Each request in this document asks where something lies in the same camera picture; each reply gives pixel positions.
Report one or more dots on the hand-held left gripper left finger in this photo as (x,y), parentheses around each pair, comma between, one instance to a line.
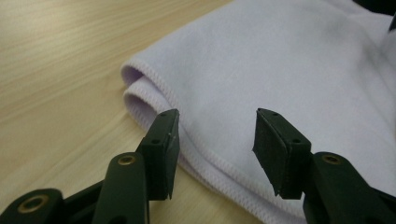
(158,158)

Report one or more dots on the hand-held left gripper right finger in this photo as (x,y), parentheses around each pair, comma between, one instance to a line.
(280,155)

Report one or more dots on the lavender patterned towel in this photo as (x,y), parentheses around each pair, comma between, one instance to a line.
(264,71)

